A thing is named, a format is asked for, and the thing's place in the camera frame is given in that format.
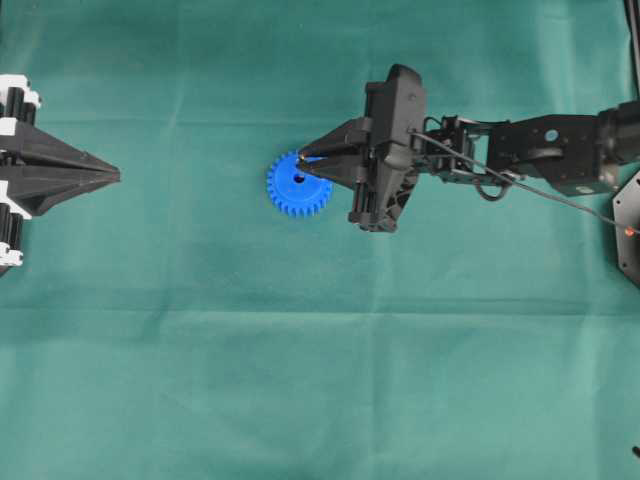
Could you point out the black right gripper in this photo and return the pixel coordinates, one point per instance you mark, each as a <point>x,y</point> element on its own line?
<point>395,111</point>

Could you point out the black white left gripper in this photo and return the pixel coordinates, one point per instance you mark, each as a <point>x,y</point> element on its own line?
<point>36,189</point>

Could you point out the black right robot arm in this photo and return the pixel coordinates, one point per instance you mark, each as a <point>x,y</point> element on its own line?
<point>574,154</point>

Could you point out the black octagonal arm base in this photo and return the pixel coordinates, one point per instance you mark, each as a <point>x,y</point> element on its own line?
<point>626,212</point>

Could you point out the blue plastic spur gear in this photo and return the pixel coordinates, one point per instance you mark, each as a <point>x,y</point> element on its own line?
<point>293,192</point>

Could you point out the green cloth table cover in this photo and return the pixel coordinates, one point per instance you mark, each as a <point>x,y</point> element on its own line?
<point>176,325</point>

